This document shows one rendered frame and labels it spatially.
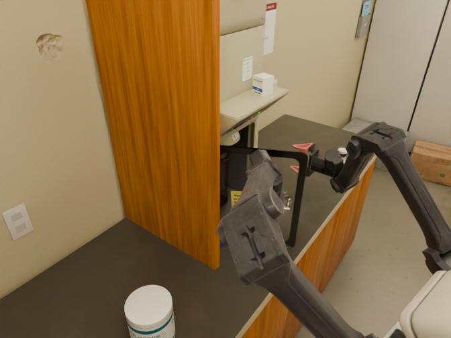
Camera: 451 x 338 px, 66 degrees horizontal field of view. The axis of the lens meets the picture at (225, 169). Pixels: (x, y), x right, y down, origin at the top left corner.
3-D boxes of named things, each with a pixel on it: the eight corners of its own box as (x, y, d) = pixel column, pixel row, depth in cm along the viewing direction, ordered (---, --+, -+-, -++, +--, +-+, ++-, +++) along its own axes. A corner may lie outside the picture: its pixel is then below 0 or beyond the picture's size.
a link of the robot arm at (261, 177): (231, 255, 57) (286, 221, 55) (211, 227, 57) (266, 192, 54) (253, 189, 99) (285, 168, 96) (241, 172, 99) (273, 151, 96)
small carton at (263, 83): (252, 92, 119) (252, 74, 116) (262, 89, 122) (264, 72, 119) (262, 96, 116) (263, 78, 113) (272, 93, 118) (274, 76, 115)
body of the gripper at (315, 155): (315, 147, 140) (332, 153, 136) (311, 169, 145) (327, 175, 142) (307, 153, 136) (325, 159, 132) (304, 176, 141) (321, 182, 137)
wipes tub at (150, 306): (121, 339, 103) (113, 307, 95) (154, 308, 112) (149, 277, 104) (153, 366, 97) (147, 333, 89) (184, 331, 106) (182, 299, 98)
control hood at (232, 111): (206, 139, 111) (205, 109, 106) (260, 108, 133) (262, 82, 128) (236, 149, 105) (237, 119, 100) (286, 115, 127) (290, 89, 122)
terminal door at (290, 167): (213, 237, 134) (212, 143, 112) (294, 247, 129) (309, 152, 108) (213, 238, 133) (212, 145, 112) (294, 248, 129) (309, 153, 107)
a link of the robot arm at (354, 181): (360, 152, 92) (394, 132, 93) (347, 136, 95) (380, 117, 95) (337, 198, 132) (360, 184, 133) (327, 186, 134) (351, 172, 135)
